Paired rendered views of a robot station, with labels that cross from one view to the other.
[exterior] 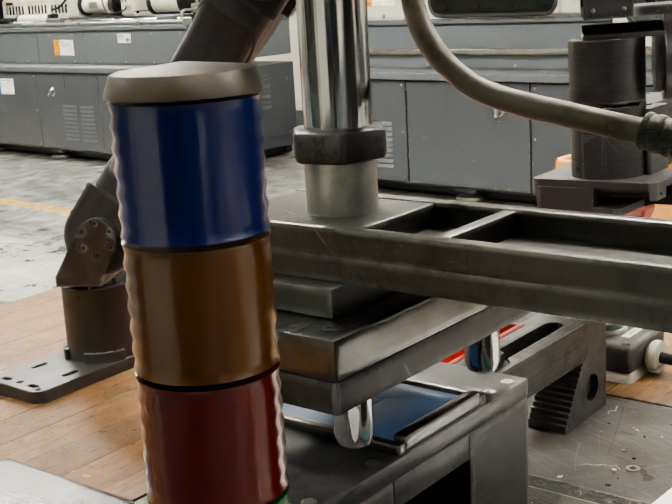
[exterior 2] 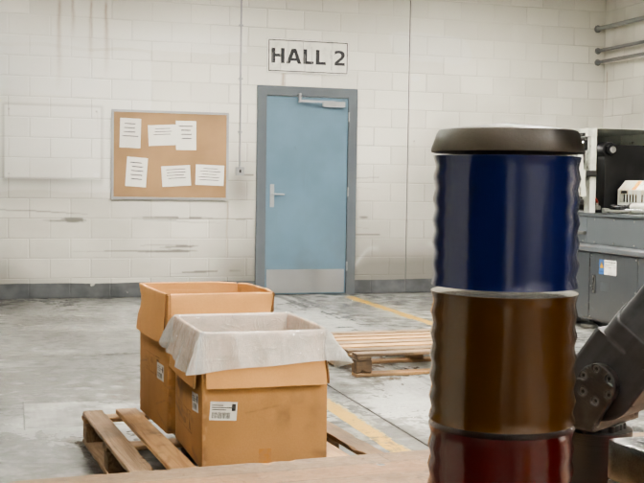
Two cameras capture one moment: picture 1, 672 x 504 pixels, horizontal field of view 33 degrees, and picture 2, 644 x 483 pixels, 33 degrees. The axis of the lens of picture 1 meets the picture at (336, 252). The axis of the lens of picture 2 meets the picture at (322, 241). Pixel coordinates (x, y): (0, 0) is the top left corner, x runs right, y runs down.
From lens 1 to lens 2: 8 cm
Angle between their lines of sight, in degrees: 32
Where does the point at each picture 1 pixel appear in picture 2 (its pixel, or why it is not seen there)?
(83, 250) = (583, 393)
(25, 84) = (627, 267)
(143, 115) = (452, 163)
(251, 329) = (532, 385)
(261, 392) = (537, 454)
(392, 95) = not seen: outside the picture
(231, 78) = (538, 134)
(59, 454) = not seen: outside the picture
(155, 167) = (457, 212)
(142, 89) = (453, 138)
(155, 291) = (445, 332)
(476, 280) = not seen: outside the picture
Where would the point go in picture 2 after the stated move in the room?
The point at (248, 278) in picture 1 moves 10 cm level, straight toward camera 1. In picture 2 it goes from (535, 333) to (372, 404)
